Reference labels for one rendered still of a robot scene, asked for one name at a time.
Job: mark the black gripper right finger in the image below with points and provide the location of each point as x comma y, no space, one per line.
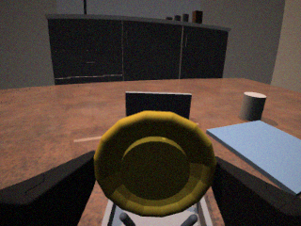
246,200

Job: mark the grey dish rack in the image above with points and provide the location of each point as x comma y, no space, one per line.
162,101

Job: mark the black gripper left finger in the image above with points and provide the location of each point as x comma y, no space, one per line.
54,198

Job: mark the yellow plate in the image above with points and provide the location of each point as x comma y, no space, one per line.
154,164

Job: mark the light blue square mat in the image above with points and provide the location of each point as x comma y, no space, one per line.
275,154

